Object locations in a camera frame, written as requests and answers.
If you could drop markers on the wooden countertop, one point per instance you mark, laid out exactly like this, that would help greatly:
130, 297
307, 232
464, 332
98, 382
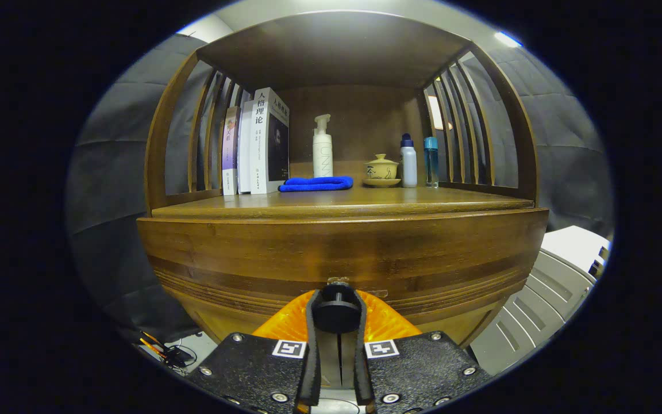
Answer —
365, 201

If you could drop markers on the small ceiling light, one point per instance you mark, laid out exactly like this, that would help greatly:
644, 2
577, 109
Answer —
507, 39

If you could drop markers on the thin white book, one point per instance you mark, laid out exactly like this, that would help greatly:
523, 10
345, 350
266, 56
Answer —
245, 155

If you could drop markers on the white bottle dark blue cap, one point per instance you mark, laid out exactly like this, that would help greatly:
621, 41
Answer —
408, 167

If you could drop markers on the brown wooden cabinet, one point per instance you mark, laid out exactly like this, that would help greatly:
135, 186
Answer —
337, 52

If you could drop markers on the blue folded cloth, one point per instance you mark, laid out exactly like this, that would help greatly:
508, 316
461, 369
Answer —
314, 184

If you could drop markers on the clear blue bottle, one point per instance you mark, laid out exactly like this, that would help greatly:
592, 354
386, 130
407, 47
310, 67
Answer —
431, 167

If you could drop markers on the thick white portrait cover book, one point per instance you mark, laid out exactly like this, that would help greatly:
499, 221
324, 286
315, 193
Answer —
270, 144

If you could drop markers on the white pump bottle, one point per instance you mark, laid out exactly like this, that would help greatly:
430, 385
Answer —
323, 155

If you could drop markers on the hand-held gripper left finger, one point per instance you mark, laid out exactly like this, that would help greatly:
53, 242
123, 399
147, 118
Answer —
314, 368

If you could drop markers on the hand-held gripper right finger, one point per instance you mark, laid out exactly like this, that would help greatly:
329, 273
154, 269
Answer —
361, 368

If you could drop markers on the purple spine book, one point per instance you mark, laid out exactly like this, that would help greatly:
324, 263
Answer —
230, 155

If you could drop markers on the yellow lidded teacup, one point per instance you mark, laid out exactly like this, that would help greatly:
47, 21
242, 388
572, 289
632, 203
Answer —
381, 168

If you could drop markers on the wooden drawer with black knob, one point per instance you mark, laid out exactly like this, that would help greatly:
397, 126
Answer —
337, 313

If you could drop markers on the yellow saucer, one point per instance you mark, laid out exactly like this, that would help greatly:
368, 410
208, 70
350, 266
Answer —
381, 183

